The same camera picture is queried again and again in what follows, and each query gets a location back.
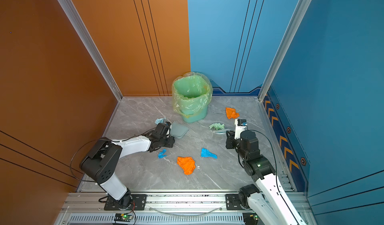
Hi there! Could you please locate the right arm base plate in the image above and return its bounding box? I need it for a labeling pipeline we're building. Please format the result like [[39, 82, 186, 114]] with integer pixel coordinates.
[[225, 194, 250, 211]]

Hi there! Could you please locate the large orange paper scrap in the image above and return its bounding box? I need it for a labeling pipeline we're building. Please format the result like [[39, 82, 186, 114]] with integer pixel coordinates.
[[177, 157, 196, 175]]

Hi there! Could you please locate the small orange paper scrap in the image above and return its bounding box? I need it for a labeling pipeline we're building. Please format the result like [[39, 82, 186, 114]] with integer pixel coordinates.
[[226, 107, 240, 119]]

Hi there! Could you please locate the bright blue paper scrap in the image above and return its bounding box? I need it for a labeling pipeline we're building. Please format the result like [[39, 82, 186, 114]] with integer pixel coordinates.
[[201, 148, 218, 159]]

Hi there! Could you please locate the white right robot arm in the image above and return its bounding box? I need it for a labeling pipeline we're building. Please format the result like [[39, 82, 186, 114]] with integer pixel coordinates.
[[226, 130, 306, 225]]

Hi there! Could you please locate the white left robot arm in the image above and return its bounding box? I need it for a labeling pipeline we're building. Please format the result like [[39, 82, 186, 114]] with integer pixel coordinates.
[[80, 122, 175, 207]]

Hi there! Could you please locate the pale blue paper scrap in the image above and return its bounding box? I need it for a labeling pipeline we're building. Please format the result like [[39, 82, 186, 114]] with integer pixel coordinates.
[[155, 118, 166, 125]]

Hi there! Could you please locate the grey-green hand brush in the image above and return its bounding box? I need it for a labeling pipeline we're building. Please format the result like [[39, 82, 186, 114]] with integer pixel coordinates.
[[213, 129, 231, 134]]

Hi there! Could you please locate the mint green paper scrap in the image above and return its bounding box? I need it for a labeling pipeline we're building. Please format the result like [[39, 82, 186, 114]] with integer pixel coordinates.
[[209, 123, 225, 131]]

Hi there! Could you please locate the small blue twisted scrap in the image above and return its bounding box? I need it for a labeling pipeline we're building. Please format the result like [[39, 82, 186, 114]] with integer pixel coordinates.
[[158, 149, 167, 159]]

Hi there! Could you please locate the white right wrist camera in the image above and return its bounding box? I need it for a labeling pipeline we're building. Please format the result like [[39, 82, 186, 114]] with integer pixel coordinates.
[[235, 119, 248, 140]]

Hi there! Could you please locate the green trash bin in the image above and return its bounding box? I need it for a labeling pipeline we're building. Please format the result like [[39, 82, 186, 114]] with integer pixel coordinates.
[[181, 106, 208, 123]]

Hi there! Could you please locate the aluminium front rail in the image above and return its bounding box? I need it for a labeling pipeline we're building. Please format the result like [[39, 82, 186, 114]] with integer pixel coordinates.
[[59, 191, 310, 214]]

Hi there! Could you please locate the left green circuit board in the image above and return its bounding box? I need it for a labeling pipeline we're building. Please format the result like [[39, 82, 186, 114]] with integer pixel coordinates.
[[114, 213, 135, 224]]

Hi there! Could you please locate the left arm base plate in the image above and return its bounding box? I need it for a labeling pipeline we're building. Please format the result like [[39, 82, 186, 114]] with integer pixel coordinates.
[[104, 194, 147, 211]]

